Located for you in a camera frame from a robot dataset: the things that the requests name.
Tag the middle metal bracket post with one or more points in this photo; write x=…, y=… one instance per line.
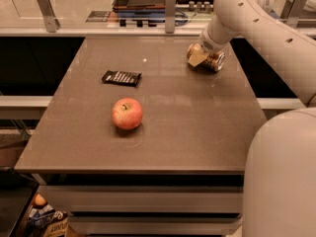
x=170, y=10

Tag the metal bracket post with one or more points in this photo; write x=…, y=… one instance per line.
x=50, y=21
x=291, y=12
x=170, y=10

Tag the right metal bracket post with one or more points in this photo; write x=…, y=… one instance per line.
x=291, y=12

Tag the red apple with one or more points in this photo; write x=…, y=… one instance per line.
x=127, y=114

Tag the left metal bracket post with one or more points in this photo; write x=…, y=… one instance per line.
x=50, y=21

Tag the small orange fruit below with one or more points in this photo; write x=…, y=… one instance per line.
x=39, y=200

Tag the upper white drawer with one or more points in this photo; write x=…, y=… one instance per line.
x=143, y=199

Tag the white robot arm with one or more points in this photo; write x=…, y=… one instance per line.
x=280, y=174

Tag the black snack packet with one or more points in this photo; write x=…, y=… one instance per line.
x=121, y=78

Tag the orange soda can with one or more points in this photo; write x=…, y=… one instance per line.
x=214, y=61

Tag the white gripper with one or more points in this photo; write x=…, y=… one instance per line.
x=209, y=45

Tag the snack bag under table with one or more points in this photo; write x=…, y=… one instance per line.
x=47, y=222

